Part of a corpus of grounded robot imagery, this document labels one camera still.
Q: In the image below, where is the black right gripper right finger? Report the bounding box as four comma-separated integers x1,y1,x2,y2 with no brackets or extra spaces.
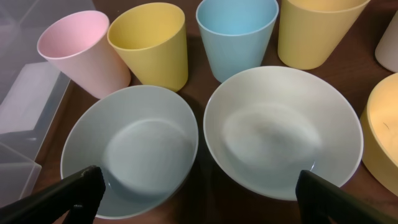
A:
295,170,397,224

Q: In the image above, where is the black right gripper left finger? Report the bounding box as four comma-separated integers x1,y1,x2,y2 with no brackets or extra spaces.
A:
1,166,106,224

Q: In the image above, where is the light blue bowl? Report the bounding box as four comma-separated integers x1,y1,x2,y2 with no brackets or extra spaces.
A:
60,85,198,220

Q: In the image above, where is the white bowl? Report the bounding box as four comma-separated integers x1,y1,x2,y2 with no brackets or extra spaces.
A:
203,66,364,201

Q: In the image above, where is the yellow bowl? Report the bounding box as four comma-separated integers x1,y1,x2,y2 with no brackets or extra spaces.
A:
360,73,397,195

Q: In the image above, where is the cream white cup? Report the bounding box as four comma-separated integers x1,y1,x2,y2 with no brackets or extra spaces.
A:
374,12,398,73

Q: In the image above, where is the yellow cup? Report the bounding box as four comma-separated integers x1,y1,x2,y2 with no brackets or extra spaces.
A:
107,2,188,92
277,0,369,70

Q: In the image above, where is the white label in container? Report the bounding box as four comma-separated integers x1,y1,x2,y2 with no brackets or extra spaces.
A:
1,62,60,134

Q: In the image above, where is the clear plastic storage container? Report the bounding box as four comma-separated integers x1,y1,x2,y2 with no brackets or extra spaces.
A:
1,0,95,207

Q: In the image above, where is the light blue cup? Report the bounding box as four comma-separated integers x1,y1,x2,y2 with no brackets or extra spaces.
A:
196,0,279,83

